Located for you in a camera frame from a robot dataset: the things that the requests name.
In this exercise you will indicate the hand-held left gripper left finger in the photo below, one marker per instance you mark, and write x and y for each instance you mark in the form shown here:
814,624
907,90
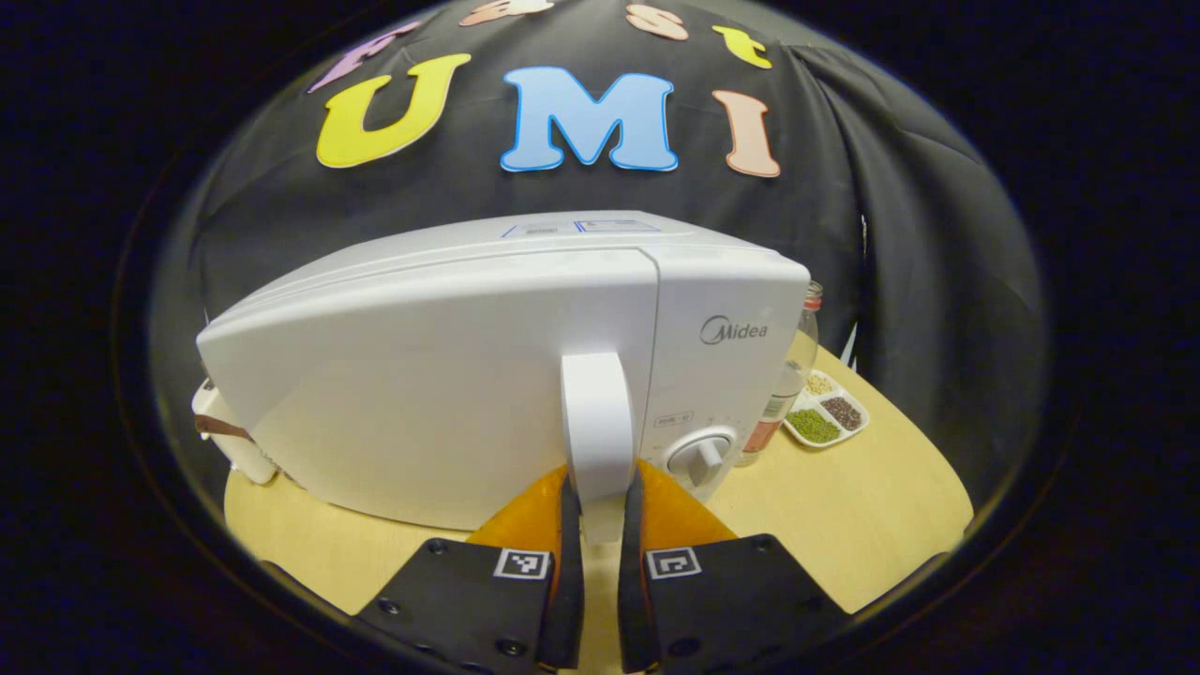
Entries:
570,600

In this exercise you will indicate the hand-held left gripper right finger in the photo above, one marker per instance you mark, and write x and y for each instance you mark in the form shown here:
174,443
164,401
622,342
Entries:
633,609

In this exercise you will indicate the white microwave oven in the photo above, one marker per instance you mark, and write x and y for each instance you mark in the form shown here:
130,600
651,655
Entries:
422,394

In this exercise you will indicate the white divided plate with grains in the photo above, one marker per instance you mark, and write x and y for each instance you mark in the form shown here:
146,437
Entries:
816,427

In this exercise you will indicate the clear glass bottle red label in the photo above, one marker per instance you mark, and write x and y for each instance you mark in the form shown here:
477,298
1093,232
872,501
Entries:
797,356

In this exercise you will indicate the white toaster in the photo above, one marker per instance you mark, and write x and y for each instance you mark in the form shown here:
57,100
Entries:
239,459

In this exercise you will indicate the black backdrop cloth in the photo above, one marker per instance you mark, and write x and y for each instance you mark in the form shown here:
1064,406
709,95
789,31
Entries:
891,234

